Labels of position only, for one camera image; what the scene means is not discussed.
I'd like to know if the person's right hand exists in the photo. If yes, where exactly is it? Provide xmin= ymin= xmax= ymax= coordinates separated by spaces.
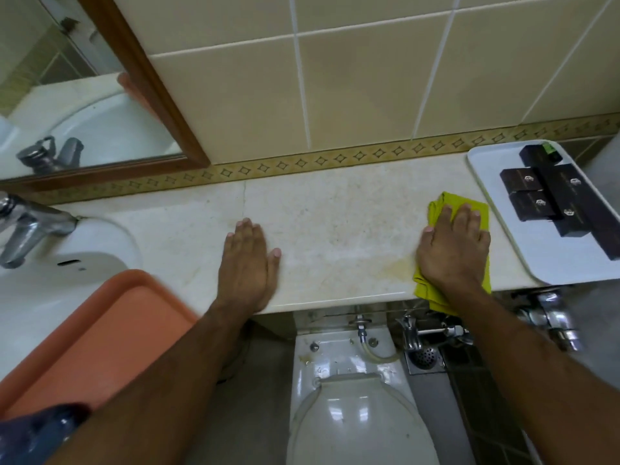
xmin=416 ymin=203 xmax=491 ymax=294

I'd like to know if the person's left hand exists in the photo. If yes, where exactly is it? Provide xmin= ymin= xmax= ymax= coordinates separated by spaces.
xmin=215 ymin=218 xmax=282 ymax=314

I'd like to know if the yellow cleaning cloth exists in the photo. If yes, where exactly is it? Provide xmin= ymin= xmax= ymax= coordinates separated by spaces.
xmin=413 ymin=191 xmax=492 ymax=316

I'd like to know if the person's right forearm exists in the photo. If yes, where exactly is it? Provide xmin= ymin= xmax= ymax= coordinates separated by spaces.
xmin=447 ymin=284 xmax=620 ymax=465

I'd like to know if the person's left forearm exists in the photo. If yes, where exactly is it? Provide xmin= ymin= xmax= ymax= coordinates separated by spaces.
xmin=46 ymin=299 xmax=263 ymax=465

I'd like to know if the small dark brown box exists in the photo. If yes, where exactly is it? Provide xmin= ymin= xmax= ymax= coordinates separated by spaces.
xmin=500 ymin=167 xmax=547 ymax=195
xmin=552 ymin=208 xmax=593 ymax=239
xmin=509 ymin=190 xmax=559 ymax=222

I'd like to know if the white plastic tray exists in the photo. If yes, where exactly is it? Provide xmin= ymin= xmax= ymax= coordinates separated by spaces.
xmin=467 ymin=139 xmax=620 ymax=285

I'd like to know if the dark box with green label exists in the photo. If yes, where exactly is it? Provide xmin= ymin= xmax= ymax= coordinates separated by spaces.
xmin=519 ymin=142 xmax=563 ymax=168

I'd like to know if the chrome toilet supply valve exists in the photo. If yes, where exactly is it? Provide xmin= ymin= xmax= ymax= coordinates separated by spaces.
xmin=349 ymin=315 xmax=375 ymax=344

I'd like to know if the metal floor drain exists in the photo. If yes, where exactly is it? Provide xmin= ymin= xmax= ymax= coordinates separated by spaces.
xmin=404 ymin=346 xmax=447 ymax=376

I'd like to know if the long dark brown box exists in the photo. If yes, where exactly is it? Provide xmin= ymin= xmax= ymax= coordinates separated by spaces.
xmin=545 ymin=163 xmax=620 ymax=261

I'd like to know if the white toilet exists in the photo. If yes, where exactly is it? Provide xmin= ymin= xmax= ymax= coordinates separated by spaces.
xmin=286 ymin=310 xmax=441 ymax=465

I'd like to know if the orange plastic tray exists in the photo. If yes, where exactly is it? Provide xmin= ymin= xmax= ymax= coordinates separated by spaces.
xmin=0 ymin=269 xmax=201 ymax=422

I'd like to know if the white ceramic sink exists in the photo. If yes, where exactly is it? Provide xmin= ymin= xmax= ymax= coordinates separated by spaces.
xmin=0 ymin=215 xmax=144 ymax=383

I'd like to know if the chrome sink faucet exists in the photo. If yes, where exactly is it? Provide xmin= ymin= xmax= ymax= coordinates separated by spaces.
xmin=0 ymin=191 xmax=79 ymax=270

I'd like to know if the wooden framed mirror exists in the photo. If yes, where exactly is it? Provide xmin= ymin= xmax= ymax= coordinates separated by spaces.
xmin=0 ymin=0 xmax=211 ymax=194

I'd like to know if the blue plastic bottle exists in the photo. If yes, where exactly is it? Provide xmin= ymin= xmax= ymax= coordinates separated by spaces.
xmin=0 ymin=403 xmax=93 ymax=465

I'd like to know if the chrome wall tap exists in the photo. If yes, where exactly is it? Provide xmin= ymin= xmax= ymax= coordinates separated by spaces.
xmin=396 ymin=315 xmax=475 ymax=352

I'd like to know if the toilet water supply hose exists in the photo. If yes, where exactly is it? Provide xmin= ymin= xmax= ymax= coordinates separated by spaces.
xmin=358 ymin=333 xmax=404 ymax=365

